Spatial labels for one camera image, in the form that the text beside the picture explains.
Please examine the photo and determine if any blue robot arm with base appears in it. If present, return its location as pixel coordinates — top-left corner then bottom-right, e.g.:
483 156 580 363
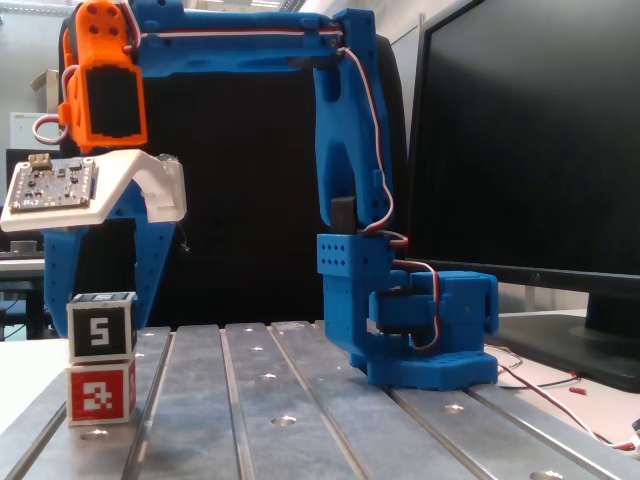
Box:
119 0 500 392

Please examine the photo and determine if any white camera mount with board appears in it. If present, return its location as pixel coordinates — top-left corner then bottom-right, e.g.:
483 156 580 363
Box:
0 148 189 234

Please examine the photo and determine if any orange and blue gripper body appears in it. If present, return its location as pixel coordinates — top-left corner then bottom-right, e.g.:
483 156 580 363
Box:
58 0 149 154

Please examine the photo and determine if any white cabinet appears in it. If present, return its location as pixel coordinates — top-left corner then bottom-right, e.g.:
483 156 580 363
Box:
9 112 61 150

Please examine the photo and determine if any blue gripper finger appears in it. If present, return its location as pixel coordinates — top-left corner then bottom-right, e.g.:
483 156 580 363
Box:
42 224 86 339
102 179 177 331

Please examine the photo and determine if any brown cardboard box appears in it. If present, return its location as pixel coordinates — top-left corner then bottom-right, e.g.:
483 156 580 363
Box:
29 68 61 114

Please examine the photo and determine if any thin wire with red connectors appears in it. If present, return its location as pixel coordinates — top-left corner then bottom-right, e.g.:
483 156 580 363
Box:
492 343 589 396

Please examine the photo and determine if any red white cable on table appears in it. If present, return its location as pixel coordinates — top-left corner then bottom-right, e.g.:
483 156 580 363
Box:
494 362 640 451

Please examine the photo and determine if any black Dell computer monitor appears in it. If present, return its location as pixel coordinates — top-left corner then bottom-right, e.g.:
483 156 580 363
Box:
405 0 640 394

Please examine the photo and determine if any white office desk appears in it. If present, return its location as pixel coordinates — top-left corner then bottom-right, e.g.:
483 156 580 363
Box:
0 255 46 341

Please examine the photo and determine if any slotted aluminium base plate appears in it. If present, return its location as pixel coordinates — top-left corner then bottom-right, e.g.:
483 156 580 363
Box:
0 322 626 480

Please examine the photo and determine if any black cube with white marker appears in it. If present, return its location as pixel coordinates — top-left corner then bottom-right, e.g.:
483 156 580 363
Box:
66 291 139 365

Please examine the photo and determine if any red cube with white marker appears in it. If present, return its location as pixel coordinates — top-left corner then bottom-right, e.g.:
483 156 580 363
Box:
65 358 137 427

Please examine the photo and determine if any looped gripper servo cable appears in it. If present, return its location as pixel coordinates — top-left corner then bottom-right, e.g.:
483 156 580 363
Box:
32 113 70 147

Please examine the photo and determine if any red white black servo cable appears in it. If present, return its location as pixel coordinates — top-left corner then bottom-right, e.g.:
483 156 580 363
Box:
119 0 351 55
337 44 397 235
359 227 445 355

